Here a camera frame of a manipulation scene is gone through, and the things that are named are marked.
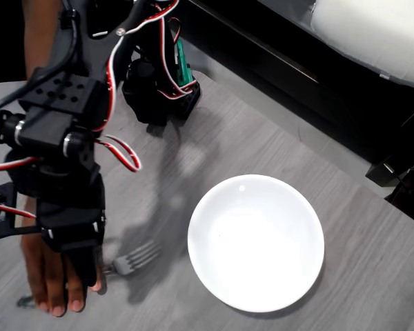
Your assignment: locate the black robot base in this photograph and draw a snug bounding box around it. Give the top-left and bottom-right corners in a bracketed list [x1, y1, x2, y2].
[121, 58, 201, 127]

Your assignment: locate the metal fork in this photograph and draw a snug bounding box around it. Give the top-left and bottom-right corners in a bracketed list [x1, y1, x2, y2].
[16, 240, 164, 308]

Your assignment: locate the green circuit board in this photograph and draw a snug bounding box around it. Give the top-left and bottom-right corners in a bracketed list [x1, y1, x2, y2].
[173, 37, 197, 88]

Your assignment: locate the white round plate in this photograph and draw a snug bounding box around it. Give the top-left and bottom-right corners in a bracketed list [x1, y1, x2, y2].
[187, 174, 326, 314]

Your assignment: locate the person's forearm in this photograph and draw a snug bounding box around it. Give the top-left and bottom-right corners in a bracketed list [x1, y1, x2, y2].
[22, 0, 62, 81]

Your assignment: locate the person's hand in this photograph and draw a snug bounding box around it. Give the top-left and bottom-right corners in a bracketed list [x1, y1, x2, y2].
[19, 198, 104, 318]

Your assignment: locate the white cushion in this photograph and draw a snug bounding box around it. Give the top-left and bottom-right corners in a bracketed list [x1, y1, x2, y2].
[257, 0, 414, 92]

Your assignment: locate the black furniture frame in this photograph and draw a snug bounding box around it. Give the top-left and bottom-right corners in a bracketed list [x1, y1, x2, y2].
[189, 0, 414, 166]

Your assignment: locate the black box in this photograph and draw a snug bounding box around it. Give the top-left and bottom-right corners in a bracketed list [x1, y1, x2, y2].
[365, 154, 414, 189]

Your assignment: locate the red white servo cable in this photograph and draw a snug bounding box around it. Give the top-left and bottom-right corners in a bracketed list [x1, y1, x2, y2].
[157, 16, 198, 101]
[0, 0, 180, 220]

